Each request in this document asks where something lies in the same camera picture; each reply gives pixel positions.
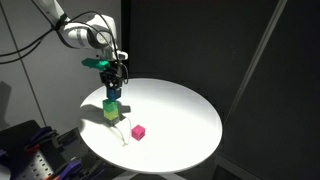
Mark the perforated metal plate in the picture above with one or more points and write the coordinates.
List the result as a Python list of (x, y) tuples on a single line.
[(36, 165)]

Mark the blue block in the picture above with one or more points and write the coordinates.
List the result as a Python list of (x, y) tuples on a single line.
[(113, 94)]

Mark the dark grey block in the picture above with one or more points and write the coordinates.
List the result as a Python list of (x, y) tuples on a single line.
[(113, 121)]

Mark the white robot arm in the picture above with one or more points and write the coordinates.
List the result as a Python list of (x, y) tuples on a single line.
[(85, 33)]

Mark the pink block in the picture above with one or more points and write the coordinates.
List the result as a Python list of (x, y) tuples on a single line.
[(138, 132)]

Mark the diagonal metal bar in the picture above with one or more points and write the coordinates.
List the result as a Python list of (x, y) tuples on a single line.
[(258, 53)]

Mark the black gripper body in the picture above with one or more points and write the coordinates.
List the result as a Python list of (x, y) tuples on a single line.
[(113, 74)]

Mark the purple clamp with orange tip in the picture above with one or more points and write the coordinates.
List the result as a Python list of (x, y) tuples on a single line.
[(68, 168)]

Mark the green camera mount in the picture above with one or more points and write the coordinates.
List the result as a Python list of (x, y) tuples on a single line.
[(96, 63)]

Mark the yellow block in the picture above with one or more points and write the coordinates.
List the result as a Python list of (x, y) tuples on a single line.
[(111, 114)]

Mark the blue clamp with red grip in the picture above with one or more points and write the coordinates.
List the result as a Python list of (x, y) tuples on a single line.
[(38, 138)]

